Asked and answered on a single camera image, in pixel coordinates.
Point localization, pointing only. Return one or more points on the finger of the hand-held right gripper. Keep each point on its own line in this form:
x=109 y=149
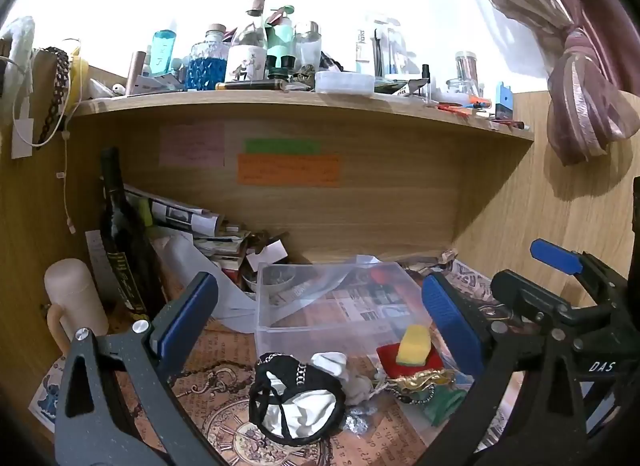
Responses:
x=555 y=255
x=530 y=296

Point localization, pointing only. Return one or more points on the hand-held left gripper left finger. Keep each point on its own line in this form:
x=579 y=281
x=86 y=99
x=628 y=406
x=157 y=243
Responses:
x=187 y=313

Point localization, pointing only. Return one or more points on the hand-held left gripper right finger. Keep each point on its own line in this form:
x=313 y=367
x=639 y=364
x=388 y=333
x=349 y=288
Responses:
x=450 y=323

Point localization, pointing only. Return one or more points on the yellow sponge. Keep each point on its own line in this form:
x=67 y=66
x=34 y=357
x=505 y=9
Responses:
x=414 y=345

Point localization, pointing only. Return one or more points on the red cloth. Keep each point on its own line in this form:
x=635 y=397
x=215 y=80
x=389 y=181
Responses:
x=385 y=356

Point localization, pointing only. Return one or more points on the green cloth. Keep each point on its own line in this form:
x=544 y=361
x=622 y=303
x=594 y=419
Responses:
x=442 y=403

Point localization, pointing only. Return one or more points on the white sock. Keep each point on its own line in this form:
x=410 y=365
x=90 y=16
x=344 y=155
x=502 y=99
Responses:
x=337 y=368

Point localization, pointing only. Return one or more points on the clear plastic container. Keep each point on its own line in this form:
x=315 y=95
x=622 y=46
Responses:
x=320 y=316

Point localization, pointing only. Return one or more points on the black and white undergarment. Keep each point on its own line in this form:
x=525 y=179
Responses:
x=295 y=401

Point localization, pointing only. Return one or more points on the gold ornate trinket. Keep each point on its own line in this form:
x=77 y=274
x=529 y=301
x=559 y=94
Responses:
x=420 y=379

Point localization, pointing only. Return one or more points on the white bowl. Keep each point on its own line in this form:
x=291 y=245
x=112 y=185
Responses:
x=252 y=285

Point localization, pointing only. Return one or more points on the pile of books and papers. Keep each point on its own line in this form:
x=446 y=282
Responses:
x=232 y=246

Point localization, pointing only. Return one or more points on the vintage clock printed mat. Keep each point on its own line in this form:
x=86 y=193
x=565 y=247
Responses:
x=225 y=396

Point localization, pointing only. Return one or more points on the dark wine bottle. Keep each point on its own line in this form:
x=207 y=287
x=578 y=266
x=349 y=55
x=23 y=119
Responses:
x=122 y=246

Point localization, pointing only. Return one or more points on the rolled newspaper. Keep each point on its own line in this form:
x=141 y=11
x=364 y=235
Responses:
x=175 y=213

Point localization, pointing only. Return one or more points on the crumpled silver foil wrapper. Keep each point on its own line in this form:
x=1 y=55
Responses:
x=357 y=421

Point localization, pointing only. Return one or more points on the small blue box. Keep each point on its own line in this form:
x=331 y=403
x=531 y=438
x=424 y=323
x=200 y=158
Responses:
x=504 y=101

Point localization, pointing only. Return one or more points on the blue cartoon printed paper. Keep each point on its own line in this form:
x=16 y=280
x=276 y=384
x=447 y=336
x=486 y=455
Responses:
x=46 y=398

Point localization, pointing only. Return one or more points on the pink sticky note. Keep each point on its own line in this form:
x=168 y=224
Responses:
x=192 y=144

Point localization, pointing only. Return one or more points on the orange sticky note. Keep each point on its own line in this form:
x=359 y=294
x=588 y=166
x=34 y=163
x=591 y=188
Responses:
x=289 y=170

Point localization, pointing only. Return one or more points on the green sticky note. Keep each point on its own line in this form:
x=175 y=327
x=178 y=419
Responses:
x=282 y=146

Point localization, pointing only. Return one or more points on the glass jar with lid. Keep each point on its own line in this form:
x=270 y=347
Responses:
x=466 y=69

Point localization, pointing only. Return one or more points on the pink striped curtain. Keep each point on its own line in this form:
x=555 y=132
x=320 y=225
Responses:
x=575 y=45

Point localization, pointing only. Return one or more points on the small black capped bottle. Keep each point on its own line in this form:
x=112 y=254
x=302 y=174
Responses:
x=426 y=83

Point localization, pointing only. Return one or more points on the wooden shelf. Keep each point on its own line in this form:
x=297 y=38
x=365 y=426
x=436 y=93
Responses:
x=300 y=105

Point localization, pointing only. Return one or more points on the white paper tag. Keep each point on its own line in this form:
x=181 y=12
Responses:
x=22 y=139

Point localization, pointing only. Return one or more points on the brown cardboard tube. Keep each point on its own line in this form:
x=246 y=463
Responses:
x=133 y=74

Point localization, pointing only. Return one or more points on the textured glass bottle blue liquid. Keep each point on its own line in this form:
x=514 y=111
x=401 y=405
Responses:
x=207 y=65

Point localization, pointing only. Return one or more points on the yellow tape roll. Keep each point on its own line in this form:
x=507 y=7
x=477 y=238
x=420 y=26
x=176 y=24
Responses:
x=79 y=79

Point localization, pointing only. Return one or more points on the black lace band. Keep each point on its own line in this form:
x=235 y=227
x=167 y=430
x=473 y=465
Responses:
x=56 y=90

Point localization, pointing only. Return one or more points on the light blue liquid bottle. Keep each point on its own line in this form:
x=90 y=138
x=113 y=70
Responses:
x=162 y=51

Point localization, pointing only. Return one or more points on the white plastic box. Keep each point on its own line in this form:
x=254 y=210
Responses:
x=344 y=82

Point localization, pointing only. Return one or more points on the clear glass bottle with cork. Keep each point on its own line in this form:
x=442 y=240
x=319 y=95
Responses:
x=247 y=53

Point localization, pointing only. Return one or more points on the clear blister tool package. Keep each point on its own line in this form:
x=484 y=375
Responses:
x=380 y=45

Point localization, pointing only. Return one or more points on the mint green binoculars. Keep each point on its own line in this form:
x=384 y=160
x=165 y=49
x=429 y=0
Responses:
x=280 y=45

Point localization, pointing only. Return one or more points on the clear glass jar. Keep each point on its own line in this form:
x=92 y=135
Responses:
x=306 y=45

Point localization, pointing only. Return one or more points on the white fluffy cloth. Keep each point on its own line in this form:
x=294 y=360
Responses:
x=21 y=45

